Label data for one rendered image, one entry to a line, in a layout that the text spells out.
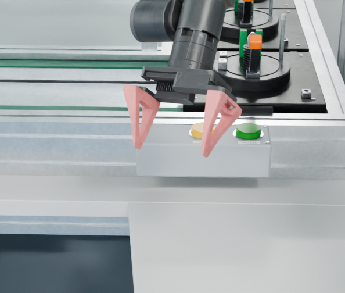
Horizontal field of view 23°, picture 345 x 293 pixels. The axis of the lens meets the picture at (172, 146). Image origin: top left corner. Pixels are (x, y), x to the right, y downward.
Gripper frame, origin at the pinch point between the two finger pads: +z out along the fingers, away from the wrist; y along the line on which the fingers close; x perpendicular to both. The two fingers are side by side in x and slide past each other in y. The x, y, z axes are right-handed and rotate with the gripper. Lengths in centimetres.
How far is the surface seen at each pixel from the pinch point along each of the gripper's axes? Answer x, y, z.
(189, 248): 20.4, -4.7, 9.8
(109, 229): 27.3, -23.4, 8.2
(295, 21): 64, -15, -46
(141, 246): 17.5, -11.0, 11.1
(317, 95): 41.0, 2.0, -22.2
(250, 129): 27.0, -2.5, -11.0
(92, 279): 131, -92, 11
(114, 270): 137, -88, 7
